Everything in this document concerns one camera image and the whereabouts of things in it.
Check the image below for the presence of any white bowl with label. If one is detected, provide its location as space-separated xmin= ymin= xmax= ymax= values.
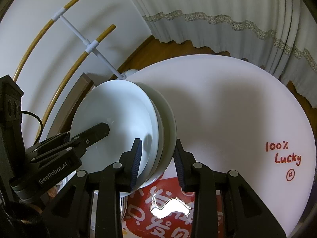
xmin=137 ymin=83 xmax=164 ymax=188

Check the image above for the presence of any grey-rimmed white plate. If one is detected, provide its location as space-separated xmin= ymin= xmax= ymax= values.
xmin=120 ymin=192 xmax=128 ymax=220

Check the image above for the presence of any person's left hand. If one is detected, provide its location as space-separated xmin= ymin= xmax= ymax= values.
xmin=47 ymin=186 xmax=58 ymax=198

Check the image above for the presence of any large white bowl back left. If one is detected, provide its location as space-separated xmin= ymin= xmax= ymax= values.
xmin=146 ymin=86 xmax=177 ymax=185

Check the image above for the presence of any white barre stand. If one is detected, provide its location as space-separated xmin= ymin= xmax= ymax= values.
xmin=51 ymin=7 xmax=138 ymax=80

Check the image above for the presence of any upper wooden ballet bar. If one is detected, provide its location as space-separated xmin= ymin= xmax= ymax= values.
xmin=13 ymin=0 xmax=80 ymax=82

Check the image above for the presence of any wooden ballet bar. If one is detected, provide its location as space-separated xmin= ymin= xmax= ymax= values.
xmin=13 ymin=0 xmax=80 ymax=82
xmin=42 ymin=24 xmax=116 ymax=130

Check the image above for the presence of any lower wooden ballet bar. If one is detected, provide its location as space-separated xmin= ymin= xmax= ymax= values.
xmin=42 ymin=24 xmax=116 ymax=130

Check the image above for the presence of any grey-white curtain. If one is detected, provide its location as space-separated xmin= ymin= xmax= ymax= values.
xmin=132 ymin=0 xmax=316 ymax=106

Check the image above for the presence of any black braided cable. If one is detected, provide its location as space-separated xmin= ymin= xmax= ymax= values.
xmin=20 ymin=110 xmax=44 ymax=144

